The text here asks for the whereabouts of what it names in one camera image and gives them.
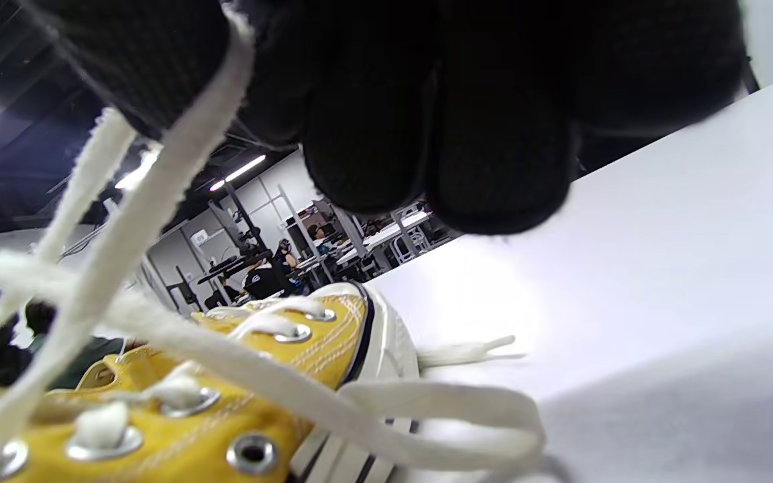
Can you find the person's right hand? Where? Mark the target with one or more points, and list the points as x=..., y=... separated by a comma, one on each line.
x=460, y=80

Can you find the white shoe laces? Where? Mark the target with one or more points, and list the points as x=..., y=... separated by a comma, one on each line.
x=155, y=201

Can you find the yellow canvas shoe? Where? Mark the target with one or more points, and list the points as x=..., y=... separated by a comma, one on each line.
x=336, y=335

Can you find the ceiling strip light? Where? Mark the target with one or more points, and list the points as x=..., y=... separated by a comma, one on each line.
x=138, y=171
x=242, y=169

